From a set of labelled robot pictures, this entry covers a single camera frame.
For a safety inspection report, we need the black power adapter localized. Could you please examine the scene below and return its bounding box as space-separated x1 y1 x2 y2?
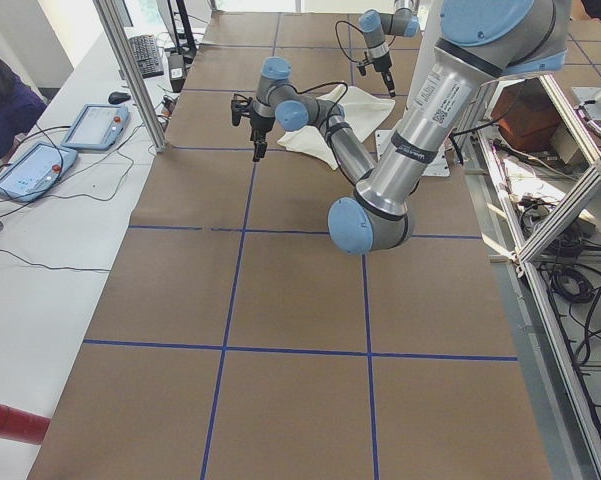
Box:
168 53 186 93

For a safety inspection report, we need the blue teach pendant near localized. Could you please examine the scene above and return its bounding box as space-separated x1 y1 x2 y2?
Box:
0 142 78 202

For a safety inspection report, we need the aluminium frame rack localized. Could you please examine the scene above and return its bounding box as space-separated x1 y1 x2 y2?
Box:
468 76 601 479

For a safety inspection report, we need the blue teach pendant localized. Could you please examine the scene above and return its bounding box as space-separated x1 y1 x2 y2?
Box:
0 142 78 202
61 104 129 151

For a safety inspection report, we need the black computer mouse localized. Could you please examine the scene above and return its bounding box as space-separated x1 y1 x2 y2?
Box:
108 91 131 105

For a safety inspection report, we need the person in dark clothes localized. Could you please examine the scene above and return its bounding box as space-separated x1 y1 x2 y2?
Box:
0 58 46 162

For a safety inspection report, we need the aluminium frame post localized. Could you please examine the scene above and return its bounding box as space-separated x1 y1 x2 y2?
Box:
93 0 167 153

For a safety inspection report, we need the blue teach pendant far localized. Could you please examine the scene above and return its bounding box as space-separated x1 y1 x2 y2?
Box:
61 104 129 151

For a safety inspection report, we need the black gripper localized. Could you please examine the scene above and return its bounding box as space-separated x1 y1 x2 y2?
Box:
230 93 275 162
357 44 396 97

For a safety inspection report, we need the black keyboard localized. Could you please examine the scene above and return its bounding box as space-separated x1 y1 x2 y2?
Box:
128 35 164 78

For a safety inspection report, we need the cream long-sleeve cat shirt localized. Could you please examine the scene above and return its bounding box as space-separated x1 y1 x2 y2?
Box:
277 87 395 170

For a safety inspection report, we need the red cylinder tube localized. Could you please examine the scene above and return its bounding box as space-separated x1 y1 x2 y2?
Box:
0 404 50 445

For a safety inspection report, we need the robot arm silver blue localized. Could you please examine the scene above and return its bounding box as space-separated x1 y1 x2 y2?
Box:
231 1 571 254
356 0 420 97

